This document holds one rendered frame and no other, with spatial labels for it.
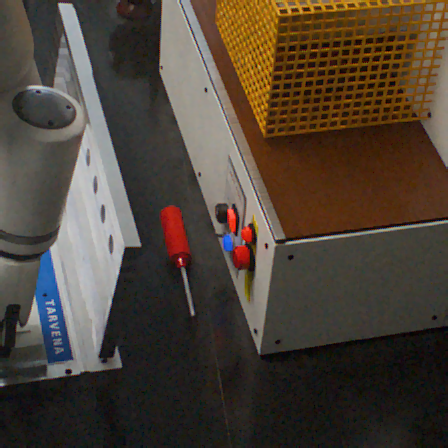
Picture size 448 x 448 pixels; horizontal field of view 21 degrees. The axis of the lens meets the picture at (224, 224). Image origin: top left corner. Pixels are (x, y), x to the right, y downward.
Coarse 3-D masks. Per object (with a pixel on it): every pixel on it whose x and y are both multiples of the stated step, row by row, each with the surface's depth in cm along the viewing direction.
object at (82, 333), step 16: (64, 224) 150; (64, 240) 148; (64, 256) 146; (64, 272) 144; (64, 288) 142; (64, 304) 141; (80, 304) 141; (80, 320) 139; (80, 336) 137; (80, 352) 135; (48, 368) 134; (64, 368) 134; (80, 368) 134; (96, 368) 134; (112, 368) 134; (0, 384) 132; (16, 384) 132; (32, 384) 133; (48, 384) 133; (64, 384) 134
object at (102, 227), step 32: (64, 32) 148; (64, 64) 152; (96, 96) 138; (96, 128) 134; (96, 160) 137; (96, 192) 138; (96, 224) 137; (128, 224) 124; (96, 256) 137; (128, 256) 122; (96, 288) 133; (128, 288) 126; (96, 320) 133; (96, 352) 133
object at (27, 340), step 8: (16, 328) 136; (24, 328) 136; (32, 328) 136; (16, 336) 135; (24, 336) 135; (32, 336) 135; (16, 344) 134; (24, 344) 134; (32, 344) 134; (40, 344) 134; (16, 352) 134; (24, 352) 135; (32, 352) 135
